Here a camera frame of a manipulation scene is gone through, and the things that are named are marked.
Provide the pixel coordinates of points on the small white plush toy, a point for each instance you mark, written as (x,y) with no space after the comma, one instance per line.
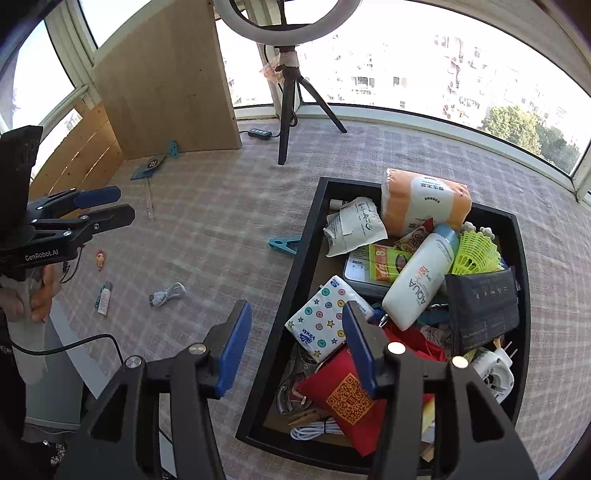
(485,230)

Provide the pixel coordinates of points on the small card with black sticker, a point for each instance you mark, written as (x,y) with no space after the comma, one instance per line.
(145,170)

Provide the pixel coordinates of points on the small white tube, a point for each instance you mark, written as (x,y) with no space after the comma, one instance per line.
(337,203)

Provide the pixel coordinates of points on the white plug adapter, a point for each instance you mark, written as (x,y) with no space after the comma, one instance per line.
(496,374)

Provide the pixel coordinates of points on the pink plaid tablecloth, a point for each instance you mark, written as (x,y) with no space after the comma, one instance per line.
(207,207)

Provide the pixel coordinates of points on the orange white tissue pack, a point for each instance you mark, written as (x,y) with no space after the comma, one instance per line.
(425,198)

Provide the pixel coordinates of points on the teal clothespin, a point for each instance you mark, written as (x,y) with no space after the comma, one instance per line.
(284,244)
(171,150)

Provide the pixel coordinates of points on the light wooden board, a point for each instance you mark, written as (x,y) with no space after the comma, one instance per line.
(161,83)

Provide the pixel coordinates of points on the patterned pocket tissue pack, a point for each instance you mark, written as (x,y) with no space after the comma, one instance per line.
(318,318)

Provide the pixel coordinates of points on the person's left forearm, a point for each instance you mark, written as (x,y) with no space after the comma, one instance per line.
(27,350)

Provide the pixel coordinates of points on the red white snack packet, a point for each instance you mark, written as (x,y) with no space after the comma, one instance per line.
(413,237)

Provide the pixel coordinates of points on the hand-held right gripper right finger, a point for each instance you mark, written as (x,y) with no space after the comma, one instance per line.
(360,350)

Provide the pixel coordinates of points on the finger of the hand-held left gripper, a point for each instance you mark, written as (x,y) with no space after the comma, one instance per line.
(97,197)
(106,219)

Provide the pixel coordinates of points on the small white stick packet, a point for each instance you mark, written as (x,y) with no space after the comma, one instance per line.
(104,300)

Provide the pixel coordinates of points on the wooden clothespin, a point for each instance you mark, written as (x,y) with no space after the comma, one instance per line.
(304,417)

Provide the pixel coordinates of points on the white spray bottle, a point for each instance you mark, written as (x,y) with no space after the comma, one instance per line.
(415,286)

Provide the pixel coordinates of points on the white window frame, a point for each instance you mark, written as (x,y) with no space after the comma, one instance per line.
(415,114)

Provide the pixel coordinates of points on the white flat box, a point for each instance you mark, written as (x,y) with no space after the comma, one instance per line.
(358,277)

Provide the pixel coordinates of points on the metal rings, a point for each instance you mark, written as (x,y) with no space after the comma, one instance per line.
(288,397)

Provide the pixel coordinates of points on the thin clear plastic stick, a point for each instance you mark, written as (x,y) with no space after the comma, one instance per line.
(149,203)

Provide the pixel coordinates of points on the person's left hand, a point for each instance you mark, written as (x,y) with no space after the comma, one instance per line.
(44,295)

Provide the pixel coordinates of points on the apartment buildings outside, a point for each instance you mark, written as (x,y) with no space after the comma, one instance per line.
(392,69)

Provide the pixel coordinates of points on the green tree outside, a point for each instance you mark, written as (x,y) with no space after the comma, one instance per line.
(512,124)

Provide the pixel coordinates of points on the red fabric bag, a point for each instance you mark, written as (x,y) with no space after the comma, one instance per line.
(341,397)

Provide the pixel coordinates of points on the pine wooden panel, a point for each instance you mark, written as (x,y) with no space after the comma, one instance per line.
(78,152)

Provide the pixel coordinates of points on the black rectangular tray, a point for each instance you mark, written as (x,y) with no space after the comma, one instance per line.
(290,300)

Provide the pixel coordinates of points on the small figure toy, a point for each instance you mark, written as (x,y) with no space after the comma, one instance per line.
(100,259)

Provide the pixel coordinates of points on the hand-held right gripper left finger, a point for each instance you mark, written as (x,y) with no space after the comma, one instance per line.
(235,350)

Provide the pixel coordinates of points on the off-white paper packet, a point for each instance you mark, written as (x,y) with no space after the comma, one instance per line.
(355,226)

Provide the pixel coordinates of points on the yellow-green shuttlecock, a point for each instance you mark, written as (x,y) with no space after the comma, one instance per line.
(475,254)

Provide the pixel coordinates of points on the dark grey pouch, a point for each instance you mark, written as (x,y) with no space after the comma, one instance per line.
(485,304)

